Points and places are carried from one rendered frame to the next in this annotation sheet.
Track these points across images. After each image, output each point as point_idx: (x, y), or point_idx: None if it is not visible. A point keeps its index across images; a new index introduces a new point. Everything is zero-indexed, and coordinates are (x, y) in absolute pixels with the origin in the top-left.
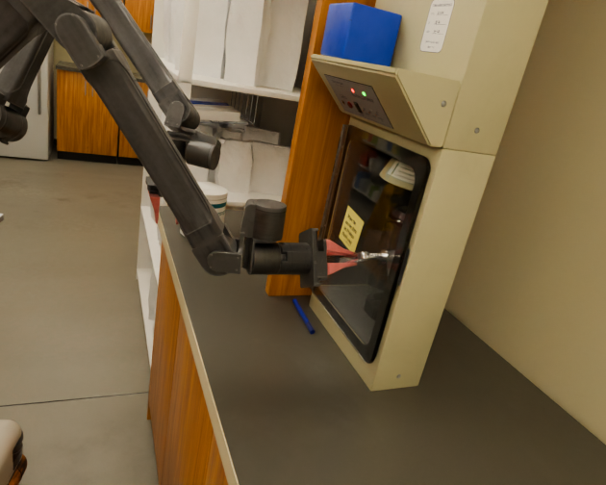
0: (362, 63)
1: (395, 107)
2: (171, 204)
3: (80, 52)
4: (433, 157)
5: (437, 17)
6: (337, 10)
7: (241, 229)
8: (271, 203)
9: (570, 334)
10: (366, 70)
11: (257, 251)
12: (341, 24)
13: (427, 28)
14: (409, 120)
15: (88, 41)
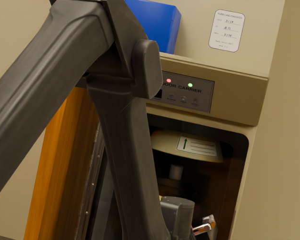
0: (210, 63)
1: (237, 98)
2: (149, 226)
3: (153, 80)
4: (247, 133)
5: (225, 24)
6: (144, 6)
7: (173, 233)
8: (177, 199)
9: None
10: (221, 70)
11: None
12: (158, 21)
13: (215, 30)
14: (247, 108)
15: (158, 69)
